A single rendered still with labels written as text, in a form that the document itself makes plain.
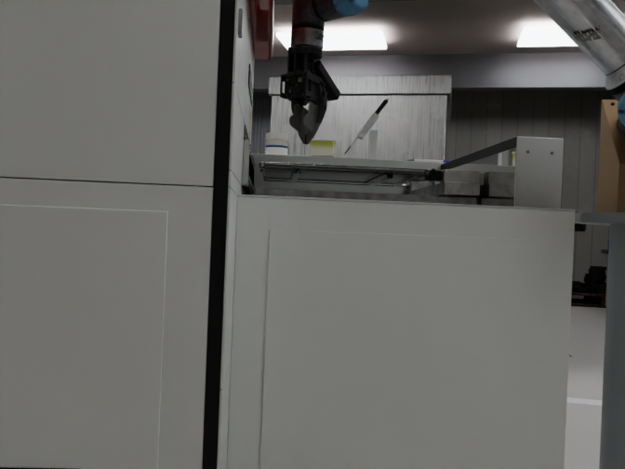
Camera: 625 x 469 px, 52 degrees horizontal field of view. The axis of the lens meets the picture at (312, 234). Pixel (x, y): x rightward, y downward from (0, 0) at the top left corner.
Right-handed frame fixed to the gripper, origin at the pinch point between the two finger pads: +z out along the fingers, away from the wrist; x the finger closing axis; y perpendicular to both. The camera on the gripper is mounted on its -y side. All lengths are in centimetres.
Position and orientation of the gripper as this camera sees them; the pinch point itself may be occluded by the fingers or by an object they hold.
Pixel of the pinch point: (308, 139)
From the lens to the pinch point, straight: 151.5
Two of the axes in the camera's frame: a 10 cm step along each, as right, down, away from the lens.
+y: -5.2, -0.2, -8.5
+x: 8.5, 0.4, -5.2
